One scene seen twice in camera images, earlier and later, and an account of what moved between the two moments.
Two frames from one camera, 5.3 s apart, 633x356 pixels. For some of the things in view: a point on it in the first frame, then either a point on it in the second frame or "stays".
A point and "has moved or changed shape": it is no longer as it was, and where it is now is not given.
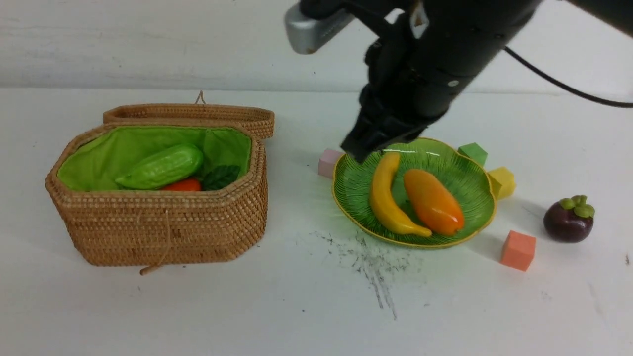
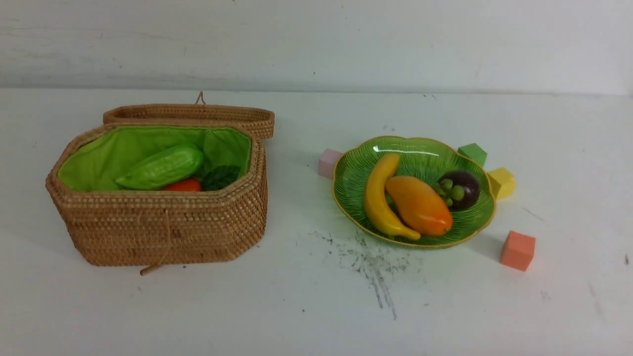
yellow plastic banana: (384, 204) has moved or changed shape
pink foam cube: (327, 162) stays
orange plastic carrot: (185, 184) stays
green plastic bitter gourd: (179, 162) stays
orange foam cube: (519, 250) stays
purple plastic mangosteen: (570, 220) → (460, 190)
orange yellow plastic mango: (435, 206) has moved or changed shape
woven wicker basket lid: (259, 119) stays
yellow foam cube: (502, 183) stays
